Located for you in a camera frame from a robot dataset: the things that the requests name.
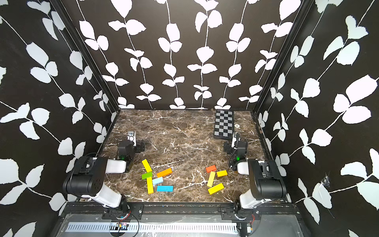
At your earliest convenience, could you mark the green block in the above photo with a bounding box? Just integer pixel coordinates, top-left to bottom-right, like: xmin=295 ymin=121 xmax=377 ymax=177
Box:
xmin=141 ymin=171 xmax=153 ymax=180

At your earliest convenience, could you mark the long yellow block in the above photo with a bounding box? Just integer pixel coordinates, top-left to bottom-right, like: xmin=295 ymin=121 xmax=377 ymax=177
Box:
xmin=146 ymin=177 xmax=154 ymax=195

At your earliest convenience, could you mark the light blue block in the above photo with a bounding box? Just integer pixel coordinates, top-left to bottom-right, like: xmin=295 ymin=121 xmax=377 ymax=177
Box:
xmin=152 ymin=177 xmax=163 ymax=186

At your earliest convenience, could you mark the orange block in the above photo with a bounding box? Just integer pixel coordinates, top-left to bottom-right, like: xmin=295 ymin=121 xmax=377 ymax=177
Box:
xmin=157 ymin=168 xmax=172 ymax=178

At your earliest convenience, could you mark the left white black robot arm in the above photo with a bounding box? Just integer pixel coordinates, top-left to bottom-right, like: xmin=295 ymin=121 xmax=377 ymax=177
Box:
xmin=63 ymin=131 xmax=145 ymax=213

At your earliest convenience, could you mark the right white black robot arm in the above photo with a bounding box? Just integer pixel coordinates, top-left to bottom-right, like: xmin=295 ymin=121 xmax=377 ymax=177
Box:
xmin=224 ymin=132 xmax=287 ymax=213

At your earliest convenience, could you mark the small yellow block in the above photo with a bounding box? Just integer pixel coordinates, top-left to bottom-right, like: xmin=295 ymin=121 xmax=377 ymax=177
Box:
xmin=216 ymin=170 xmax=228 ymax=178

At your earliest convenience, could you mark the red block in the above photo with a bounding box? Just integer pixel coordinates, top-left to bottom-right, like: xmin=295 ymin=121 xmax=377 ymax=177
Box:
xmin=206 ymin=165 xmax=217 ymax=173

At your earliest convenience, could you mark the black white checkerboard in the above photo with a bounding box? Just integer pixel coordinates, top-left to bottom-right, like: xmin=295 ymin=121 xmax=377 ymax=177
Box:
xmin=213 ymin=110 xmax=234 ymax=141

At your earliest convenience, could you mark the cyan block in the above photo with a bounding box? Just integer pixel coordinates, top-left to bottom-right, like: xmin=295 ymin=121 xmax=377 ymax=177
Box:
xmin=157 ymin=186 xmax=173 ymax=192

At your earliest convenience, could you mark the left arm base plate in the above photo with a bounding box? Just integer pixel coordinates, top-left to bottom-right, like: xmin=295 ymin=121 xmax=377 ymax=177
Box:
xmin=102 ymin=202 xmax=144 ymax=221

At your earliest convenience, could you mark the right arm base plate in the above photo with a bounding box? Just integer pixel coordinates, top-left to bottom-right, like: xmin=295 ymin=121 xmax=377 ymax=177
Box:
xmin=218 ymin=203 xmax=261 ymax=222

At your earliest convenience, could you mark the white slotted cable duct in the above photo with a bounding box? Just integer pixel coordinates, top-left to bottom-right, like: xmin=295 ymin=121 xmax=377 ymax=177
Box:
xmin=64 ymin=222 xmax=238 ymax=234

